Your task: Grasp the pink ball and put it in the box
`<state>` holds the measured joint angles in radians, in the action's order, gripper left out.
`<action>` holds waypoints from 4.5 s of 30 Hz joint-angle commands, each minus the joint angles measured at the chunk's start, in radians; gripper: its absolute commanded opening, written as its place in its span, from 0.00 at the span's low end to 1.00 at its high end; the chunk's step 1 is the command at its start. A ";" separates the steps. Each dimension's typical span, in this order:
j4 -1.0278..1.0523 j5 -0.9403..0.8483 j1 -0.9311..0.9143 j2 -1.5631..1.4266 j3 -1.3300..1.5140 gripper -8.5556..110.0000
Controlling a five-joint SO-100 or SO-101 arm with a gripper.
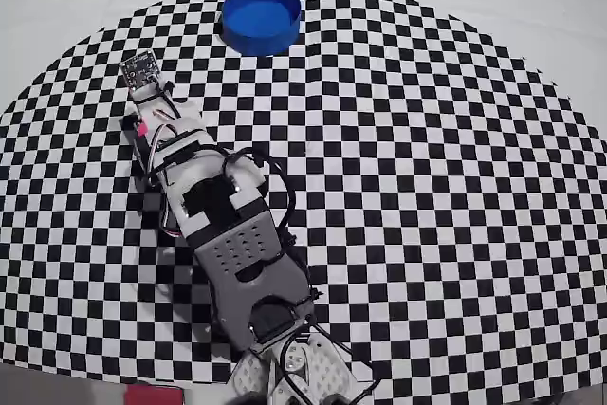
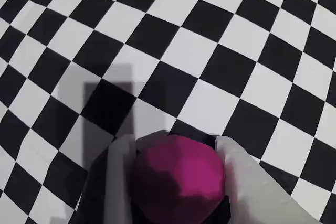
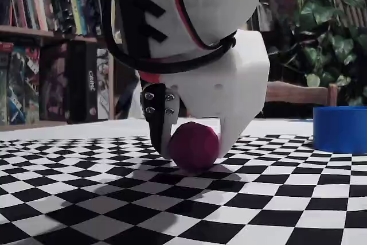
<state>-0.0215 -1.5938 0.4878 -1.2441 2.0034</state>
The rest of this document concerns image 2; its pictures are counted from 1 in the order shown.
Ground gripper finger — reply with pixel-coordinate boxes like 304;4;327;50
76;129;170;224
215;135;318;224

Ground pink faceted ball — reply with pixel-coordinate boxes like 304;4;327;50
131;133;226;224

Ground black white checkerboard mat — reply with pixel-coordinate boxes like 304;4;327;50
0;0;336;224

